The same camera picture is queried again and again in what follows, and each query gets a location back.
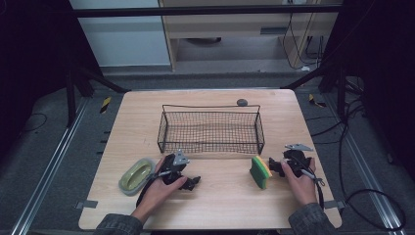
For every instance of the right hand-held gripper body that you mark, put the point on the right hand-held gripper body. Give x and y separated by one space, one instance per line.
297 161

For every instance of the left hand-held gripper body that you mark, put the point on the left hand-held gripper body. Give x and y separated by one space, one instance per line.
172 163

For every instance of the green and yellow sponge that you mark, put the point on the green and yellow sponge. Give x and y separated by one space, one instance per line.
260 171

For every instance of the green soap dish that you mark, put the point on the green soap dish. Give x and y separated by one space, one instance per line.
136 176

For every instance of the person's right hand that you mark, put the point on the person's right hand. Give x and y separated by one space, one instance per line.
303 189

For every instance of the person's left hand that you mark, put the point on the person's left hand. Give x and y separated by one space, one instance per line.
155 192

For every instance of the grey tape piece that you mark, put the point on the grey tape piece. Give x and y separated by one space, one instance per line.
86 204
335 204

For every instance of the yellow and black tape strip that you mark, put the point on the yellow and black tape strip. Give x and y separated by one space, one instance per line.
105 105
315 102

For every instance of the small grey round object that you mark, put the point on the small grey round object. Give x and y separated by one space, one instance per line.
242 102

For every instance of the black metal stand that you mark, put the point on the black metal stand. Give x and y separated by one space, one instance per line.
341 94
70 98

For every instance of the dark curtain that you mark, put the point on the dark curtain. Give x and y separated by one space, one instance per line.
32 65
385 65

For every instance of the white cabinet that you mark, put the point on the white cabinet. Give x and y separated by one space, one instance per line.
124 39

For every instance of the aluminium floor rail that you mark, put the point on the aluminium floor rail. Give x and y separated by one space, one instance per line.
368 179
49 169

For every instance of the black horizontal frame bar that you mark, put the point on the black horizontal frame bar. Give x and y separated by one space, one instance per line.
202 11

